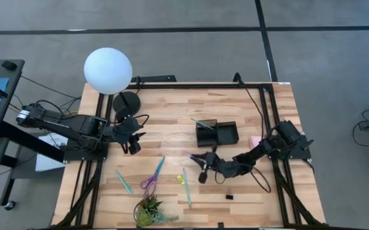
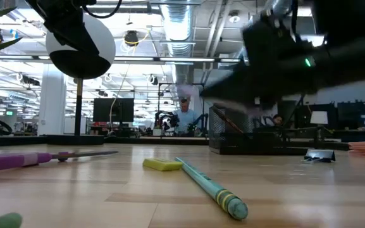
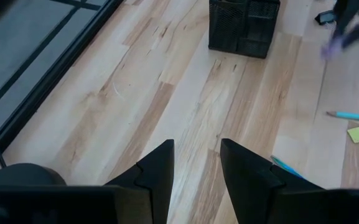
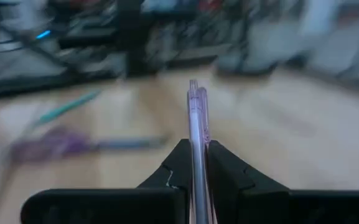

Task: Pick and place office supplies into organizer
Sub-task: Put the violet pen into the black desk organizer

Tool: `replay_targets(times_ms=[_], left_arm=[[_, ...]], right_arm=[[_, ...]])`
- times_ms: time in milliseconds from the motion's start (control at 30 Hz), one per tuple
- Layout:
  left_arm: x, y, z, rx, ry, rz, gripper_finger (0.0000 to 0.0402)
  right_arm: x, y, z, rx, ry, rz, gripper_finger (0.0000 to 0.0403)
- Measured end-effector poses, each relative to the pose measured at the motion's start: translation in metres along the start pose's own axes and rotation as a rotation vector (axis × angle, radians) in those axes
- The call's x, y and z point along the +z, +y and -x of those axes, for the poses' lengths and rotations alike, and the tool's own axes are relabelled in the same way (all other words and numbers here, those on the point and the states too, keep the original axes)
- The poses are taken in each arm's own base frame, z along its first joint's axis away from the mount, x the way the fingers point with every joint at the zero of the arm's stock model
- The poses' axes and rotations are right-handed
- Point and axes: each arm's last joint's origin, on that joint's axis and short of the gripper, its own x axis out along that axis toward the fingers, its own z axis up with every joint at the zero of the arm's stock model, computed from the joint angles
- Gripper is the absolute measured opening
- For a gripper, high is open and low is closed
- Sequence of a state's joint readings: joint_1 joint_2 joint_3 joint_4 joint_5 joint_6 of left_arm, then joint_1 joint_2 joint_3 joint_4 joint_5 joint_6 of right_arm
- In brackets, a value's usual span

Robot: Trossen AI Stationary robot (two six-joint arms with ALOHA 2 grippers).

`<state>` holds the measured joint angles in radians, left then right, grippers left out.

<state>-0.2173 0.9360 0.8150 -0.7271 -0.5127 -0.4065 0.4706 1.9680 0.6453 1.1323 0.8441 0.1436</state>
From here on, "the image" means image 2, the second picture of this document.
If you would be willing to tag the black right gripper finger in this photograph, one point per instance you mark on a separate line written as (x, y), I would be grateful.
(232, 87)
(266, 101)

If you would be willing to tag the black binder clip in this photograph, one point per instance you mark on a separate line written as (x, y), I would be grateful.
(319, 155)

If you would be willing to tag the yellow eraser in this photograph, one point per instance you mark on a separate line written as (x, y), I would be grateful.
(161, 164)

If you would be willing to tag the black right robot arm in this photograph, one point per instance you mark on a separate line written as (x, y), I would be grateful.
(343, 19)

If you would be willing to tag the black mesh desk organizer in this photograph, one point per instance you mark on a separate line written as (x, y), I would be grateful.
(232, 142)

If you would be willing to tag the person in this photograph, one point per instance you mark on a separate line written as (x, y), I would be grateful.
(185, 120)
(277, 120)

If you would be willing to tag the white shade table lamp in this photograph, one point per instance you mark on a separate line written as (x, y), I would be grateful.
(319, 117)

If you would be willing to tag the black monitor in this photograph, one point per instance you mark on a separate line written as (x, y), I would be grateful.
(112, 110)

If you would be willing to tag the silver ventilation duct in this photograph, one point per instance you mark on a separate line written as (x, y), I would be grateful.
(177, 25)

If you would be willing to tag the black aluminium table frame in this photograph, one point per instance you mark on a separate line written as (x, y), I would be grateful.
(138, 141)

